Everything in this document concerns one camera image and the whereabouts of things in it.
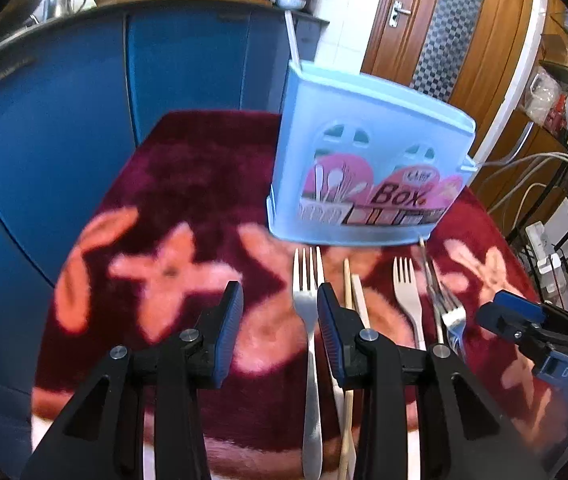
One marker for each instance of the large metal fork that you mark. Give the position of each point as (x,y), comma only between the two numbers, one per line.
(311,385)

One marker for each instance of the blue kitchen cabinet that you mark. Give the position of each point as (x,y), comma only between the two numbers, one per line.
(64,135)

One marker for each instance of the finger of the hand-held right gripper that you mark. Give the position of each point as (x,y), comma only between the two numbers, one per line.
(519,304)
(501,321)

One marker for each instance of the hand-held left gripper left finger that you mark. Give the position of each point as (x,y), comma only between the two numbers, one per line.
(229,330)

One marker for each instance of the metal kettle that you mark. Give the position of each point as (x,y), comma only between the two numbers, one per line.
(64,4)

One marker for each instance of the white plastic chopstick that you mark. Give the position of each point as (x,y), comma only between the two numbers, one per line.
(291,35)

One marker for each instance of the red floral blanket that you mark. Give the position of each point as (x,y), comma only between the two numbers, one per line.
(189,200)

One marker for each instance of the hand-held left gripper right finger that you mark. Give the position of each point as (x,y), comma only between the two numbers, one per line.
(331,340)

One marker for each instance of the beige plastic fork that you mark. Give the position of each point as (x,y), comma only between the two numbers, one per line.
(409,300)

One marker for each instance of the white power strip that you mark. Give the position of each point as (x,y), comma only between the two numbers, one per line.
(549,260)

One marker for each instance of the light blue utensil box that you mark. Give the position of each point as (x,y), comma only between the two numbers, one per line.
(354,110)

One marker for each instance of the wooden door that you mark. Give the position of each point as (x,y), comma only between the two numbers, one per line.
(494,25)

